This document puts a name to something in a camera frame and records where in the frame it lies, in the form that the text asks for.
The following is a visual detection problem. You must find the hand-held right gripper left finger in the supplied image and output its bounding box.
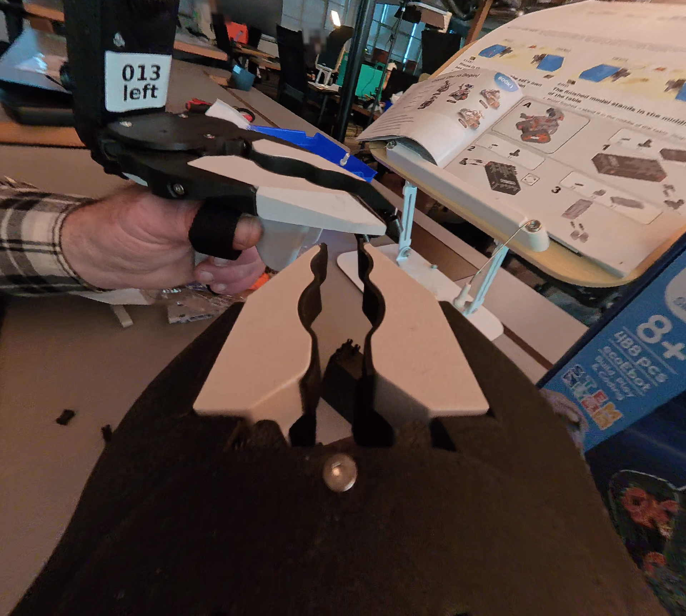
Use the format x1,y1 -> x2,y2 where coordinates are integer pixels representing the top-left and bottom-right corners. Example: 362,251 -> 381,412
193,243 -> 329,448

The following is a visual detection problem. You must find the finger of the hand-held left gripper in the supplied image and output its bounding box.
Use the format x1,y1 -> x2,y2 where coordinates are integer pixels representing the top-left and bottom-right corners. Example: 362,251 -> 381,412
256,186 -> 388,237
188,139 -> 401,239

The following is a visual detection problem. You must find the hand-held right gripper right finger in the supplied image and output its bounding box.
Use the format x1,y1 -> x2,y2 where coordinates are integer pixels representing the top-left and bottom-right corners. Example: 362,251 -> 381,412
351,243 -> 489,448

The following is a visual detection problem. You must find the blue plastic bin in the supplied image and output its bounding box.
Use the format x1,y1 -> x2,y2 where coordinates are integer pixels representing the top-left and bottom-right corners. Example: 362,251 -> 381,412
249,124 -> 378,183

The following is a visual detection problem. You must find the person's left hand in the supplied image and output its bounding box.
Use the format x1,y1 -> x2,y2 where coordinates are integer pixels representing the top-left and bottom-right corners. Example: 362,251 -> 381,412
61,184 -> 267,295

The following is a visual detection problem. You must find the white book stand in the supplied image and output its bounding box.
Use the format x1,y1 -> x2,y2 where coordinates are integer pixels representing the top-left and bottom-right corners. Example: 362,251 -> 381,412
337,0 -> 686,343

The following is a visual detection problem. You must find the wood-edged grey table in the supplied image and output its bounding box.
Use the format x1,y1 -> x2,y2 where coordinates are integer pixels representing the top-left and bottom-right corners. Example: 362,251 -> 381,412
0,112 -> 89,149

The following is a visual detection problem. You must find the group of black connector pins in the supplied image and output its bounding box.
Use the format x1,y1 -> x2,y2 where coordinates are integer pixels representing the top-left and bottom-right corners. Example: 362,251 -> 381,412
56,408 -> 113,440

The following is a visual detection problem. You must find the blue robot kit box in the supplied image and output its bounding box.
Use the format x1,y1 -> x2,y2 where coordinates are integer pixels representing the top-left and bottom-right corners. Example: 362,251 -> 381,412
538,235 -> 686,616

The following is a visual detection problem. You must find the building instruction booklet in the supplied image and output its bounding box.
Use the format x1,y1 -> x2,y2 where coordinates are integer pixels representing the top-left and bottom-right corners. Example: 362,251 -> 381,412
356,0 -> 686,279

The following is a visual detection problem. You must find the black steel post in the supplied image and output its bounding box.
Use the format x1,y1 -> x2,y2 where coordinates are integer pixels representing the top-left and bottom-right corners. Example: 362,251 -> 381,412
335,0 -> 394,142

